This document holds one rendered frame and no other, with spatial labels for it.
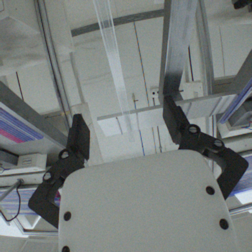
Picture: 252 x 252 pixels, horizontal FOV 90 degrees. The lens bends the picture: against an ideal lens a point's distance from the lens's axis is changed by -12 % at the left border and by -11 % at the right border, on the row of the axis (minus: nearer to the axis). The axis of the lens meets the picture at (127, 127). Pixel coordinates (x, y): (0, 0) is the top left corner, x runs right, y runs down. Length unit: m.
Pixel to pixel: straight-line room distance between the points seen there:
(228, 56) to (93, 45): 1.95
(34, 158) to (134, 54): 1.79
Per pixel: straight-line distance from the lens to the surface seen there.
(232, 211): 1.24
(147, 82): 2.13
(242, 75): 0.61
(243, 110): 0.69
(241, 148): 0.91
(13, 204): 1.21
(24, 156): 0.93
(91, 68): 2.21
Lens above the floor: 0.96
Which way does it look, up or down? 16 degrees up
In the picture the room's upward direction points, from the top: 168 degrees clockwise
